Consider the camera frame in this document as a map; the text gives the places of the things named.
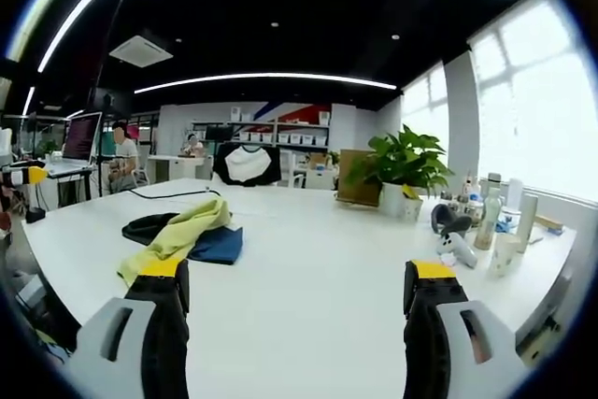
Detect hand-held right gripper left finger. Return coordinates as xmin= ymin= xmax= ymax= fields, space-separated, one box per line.
xmin=69 ymin=257 xmax=191 ymax=399

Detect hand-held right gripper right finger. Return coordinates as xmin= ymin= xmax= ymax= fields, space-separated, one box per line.
xmin=402 ymin=258 xmax=527 ymax=399

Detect yellow-green garment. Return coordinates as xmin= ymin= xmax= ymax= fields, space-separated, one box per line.
xmin=116 ymin=196 xmax=234 ymax=288

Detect white side desk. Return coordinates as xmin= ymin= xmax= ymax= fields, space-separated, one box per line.
xmin=44 ymin=160 xmax=97 ymax=208

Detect computer monitor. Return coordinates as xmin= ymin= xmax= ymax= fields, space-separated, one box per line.
xmin=61 ymin=111 xmax=104 ymax=163

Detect white handheld controller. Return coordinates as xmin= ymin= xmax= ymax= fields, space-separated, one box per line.
xmin=435 ymin=230 xmax=478 ymax=270

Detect black tripod pole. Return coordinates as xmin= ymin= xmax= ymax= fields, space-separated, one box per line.
xmin=91 ymin=0 xmax=124 ymax=197

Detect white paper cup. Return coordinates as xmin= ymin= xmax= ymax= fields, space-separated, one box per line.
xmin=487 ymin=234 xmax=520 ymax=278

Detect black cloth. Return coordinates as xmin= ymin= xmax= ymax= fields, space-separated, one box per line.
xmin=121 ymin=212 xmax=181 ymax=246

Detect blue folded cloth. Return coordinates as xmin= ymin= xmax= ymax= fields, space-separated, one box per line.
xmin=187 ymin=225 xmax=245 ymax=266

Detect dark grey headset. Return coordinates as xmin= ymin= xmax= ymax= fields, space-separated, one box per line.
xmin=430 ymin=202 xmax=474 ymax=237

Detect clear bottle brown contents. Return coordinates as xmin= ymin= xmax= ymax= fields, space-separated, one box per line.
xmin=473 ymin=191 xmax=505 ymax=251

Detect tall white cylinder bottle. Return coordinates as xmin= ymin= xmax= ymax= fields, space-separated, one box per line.
xmin=515 ymin=192 xmax=539 ymax=254

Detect ceiling air vent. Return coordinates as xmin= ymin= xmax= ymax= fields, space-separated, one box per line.
xmin=108 ymin=34 xmax=175 ymax=68

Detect long ceiling light strip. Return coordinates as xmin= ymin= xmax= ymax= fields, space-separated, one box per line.
xmin=36 ymin=0 xmax=155 ymax=74

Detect grey capped bottle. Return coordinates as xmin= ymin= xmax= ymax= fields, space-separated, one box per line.
xmin=485 ymin=172 xmax=504 ymax=199

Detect brown cardboard board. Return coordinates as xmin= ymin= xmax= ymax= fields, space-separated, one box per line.
xmin=335 ymin=148 xmax=382 ymax=208

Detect green potted plant white pot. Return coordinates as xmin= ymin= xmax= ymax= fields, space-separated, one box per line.
xmin=353 ymin=123 xmax=455 ymax=219

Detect black and white shirt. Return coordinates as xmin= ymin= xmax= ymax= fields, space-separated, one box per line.
xmin=212 ymin=142 xmax=283 ymax=188

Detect curved ceiling light strip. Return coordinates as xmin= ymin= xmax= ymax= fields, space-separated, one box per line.
xmin=134 ymin=72 xmax=398 ymax=95

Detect shelf with white boxes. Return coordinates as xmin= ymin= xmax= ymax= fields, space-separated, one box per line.
xmin=191 ymin=107 xmax=332 ymax=149

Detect large bright window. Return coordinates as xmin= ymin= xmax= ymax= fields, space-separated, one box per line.
xmin=400 ymin=0 xmax=598 ymax=207

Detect black cable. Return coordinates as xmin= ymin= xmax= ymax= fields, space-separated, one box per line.
xmin=132 ymin=186 xmax=223 ymax=200

